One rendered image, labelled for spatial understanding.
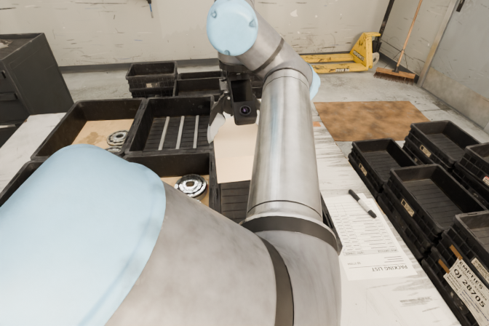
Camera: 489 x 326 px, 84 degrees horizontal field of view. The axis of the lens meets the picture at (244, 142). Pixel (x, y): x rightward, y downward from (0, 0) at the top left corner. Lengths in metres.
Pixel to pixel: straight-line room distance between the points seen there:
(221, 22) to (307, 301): 0.35
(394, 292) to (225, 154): 0.64
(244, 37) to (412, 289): 0.84
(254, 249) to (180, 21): 3.88
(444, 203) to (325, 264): 1.60
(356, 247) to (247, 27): 0.79
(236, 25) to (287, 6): 3.70
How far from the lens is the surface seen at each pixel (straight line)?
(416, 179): 1.87
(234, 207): 0.88
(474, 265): 1.45
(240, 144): 0.63
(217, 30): 0.42
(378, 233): 1.07
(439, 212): 1.75
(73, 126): 1.34
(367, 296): 0.94
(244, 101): 0.55
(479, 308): 1.50
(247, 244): 0.16
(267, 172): 0.28
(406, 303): 0.98
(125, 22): 4.09
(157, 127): 1.26
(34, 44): 2.62
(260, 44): 0.44
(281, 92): 0.38
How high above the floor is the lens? 1.51
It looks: 37 degrees down
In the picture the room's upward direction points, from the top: straight up
